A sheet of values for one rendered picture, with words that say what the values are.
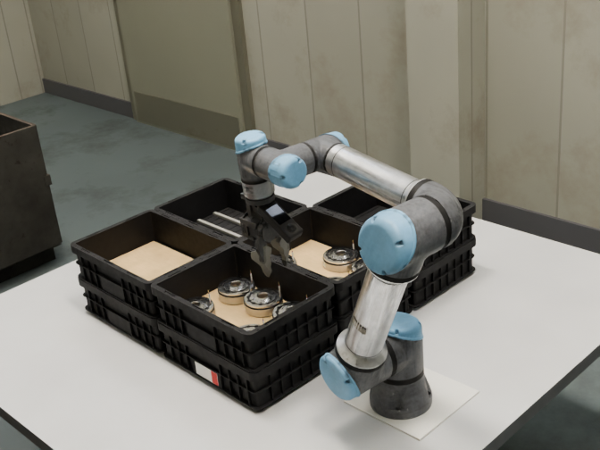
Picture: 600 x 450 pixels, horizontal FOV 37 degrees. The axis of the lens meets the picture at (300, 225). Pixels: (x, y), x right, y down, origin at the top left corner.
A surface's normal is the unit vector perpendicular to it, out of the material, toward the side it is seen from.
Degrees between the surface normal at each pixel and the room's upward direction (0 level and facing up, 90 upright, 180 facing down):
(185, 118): 90
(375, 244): 83
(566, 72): 90
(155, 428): 0
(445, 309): 0
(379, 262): 83
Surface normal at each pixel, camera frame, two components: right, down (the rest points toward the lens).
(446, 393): -0.09, -0.90
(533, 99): -0.70, 0.36
